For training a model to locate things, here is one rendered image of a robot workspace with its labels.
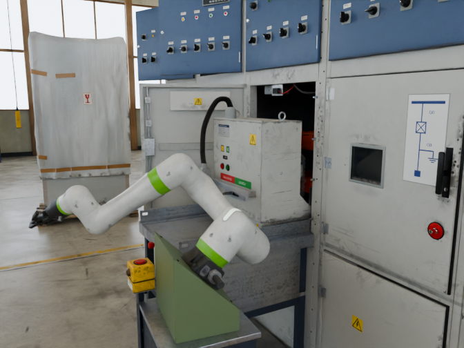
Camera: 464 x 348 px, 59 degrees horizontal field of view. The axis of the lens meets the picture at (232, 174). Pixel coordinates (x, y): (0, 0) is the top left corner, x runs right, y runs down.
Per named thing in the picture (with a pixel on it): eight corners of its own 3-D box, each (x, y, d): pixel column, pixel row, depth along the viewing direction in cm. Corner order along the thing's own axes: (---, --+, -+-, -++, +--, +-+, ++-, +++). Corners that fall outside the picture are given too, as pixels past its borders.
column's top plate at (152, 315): (261, 337, 132) (261, 331, 131) (163, 362, 119) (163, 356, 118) (217, 290, 165) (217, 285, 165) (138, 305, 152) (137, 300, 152)
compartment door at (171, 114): (143, 208, 248) (139, 83, 235) (246, 204, 259) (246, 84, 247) (143, 211, 241) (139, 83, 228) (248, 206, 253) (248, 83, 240)
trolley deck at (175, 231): (182, 273, 166) (182, 259, 165) (139, 231, 220) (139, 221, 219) (313, 246, 198) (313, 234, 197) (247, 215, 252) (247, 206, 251)
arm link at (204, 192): (282, 251, 154) (211, 177, 190) (264, 234, 142) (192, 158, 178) (257, 275, 153) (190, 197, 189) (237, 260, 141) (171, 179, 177)
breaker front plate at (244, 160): (258, 226, 189) (259, 122, 181) (212, 204, 231) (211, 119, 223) (260, 226, 190) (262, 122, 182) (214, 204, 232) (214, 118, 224)
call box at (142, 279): (133, 295, 146) (132, 267, 144) (127, 286, 153) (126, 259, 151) (155, 290, 149) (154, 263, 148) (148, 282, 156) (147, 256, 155)
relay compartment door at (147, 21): (190, 78, 300) (188, -2, 290) (134, 81, 338) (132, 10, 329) (195, 78, 304) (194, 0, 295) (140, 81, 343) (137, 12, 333)
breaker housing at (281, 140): (260, 226, 189) (262, 121, 181) (213, 203, 232) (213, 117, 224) (343, 212, 213) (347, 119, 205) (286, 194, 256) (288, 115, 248)
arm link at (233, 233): (233, 276, 142) (267, 233, 144) (210, 260, 130) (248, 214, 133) (210, 255, 150) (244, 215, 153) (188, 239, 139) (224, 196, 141)
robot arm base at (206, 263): (229, 304, 123) (242, 288, 124) (192, 276, 119) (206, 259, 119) (208, 275, 148) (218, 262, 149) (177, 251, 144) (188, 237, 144)
